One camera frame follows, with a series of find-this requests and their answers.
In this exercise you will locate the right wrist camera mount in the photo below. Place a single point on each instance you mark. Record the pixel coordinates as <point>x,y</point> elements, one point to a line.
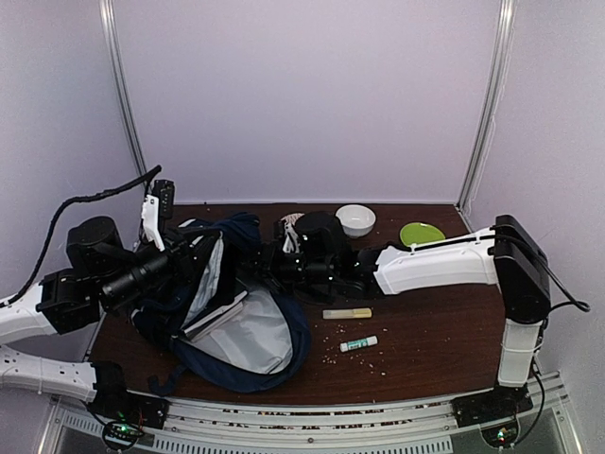
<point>291,241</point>

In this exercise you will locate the blue Humor book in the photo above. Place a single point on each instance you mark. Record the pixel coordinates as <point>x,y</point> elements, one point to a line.
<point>214,319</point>

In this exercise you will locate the green plate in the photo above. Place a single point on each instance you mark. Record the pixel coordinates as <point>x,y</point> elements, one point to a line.
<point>420,233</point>

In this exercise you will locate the right aluminium frame post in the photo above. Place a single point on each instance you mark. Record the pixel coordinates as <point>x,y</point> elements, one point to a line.
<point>494,90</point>

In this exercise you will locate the yellow highlighter pen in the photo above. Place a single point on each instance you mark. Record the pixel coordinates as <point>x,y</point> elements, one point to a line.
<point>347,314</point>

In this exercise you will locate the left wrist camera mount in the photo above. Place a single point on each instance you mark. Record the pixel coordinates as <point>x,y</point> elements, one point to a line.
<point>157,208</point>

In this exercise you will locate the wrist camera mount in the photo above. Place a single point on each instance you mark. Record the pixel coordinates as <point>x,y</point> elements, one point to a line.
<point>157,208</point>
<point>291,241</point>

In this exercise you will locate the left aluminium frame post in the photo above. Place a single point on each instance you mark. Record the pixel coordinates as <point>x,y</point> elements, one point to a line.
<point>110,32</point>

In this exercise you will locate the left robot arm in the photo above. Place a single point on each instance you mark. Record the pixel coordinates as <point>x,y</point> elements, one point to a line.
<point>103,278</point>

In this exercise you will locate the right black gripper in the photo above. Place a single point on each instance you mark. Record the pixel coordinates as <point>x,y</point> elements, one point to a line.
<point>267,267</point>

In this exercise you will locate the white green glue stick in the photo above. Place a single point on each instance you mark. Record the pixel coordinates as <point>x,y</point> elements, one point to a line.
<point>351,345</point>

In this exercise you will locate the front aluminium rail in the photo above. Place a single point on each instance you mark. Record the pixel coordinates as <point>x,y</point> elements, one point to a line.
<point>414,426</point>

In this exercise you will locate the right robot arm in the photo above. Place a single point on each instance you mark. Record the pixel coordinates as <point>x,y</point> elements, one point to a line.
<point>313,255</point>

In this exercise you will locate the navy blue backpack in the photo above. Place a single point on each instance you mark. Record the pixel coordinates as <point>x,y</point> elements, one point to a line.
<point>258,349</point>

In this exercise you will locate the red patterned small bowl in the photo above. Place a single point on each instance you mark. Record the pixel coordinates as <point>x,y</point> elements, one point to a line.
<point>290,219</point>

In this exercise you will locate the aluminium frame post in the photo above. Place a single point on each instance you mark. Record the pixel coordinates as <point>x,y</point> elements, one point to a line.
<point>494,90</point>
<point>110,32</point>

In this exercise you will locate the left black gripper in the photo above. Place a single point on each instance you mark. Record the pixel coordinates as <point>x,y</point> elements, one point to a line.
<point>184,259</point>

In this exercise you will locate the white ceramic bowl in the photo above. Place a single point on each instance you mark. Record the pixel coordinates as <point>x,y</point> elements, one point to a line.
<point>356,220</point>

